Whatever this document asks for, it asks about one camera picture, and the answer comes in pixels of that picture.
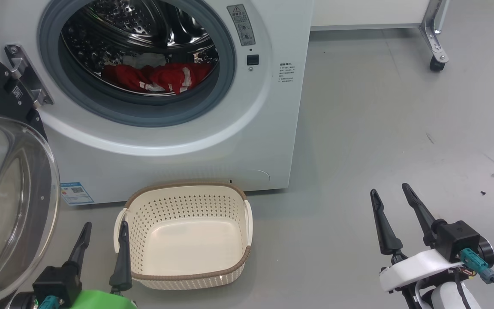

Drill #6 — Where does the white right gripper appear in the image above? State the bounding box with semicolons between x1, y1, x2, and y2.
370;183;463;294

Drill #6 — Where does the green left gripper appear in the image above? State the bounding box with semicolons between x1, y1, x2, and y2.
65;221;138;309

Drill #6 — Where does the washing machine glass door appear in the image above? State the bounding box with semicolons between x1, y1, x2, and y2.
0;43;61;308

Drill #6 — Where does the red and white garment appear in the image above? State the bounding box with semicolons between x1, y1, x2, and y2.
101;53;213;95

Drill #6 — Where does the cream perforated laundry basket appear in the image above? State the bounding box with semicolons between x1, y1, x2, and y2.
113;182;253;291

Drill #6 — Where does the white front-load washing machine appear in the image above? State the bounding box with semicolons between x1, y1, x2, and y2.
0;0;315;206

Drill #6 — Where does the metal washing machine door hinge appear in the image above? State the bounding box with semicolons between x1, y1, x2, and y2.
5;44;54;108

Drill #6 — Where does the stainless steel washing machine drum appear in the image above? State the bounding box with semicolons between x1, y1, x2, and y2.
60;0;220;106

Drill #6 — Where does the blue energy label sticker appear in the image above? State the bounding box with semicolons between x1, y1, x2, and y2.
60;182;94;206

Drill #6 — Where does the printed instruction text label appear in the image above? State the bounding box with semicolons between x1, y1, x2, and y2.
279;63;295;83

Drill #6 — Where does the white rolling partition panel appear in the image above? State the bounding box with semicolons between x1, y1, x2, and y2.
310;0;450;72

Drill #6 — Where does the grey warning sticker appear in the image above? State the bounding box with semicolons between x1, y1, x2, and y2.
227;4;256;46

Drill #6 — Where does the teal left camera connector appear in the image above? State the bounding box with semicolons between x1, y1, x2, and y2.
37;295;65;309

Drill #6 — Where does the teal camera connector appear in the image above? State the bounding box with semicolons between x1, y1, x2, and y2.
37;295;65;309
459;248;494;285

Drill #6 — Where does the teal right camera connector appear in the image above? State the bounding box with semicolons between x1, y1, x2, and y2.
459;248;494;285

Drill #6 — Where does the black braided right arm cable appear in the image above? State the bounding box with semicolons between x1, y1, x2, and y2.
453;268;473;309

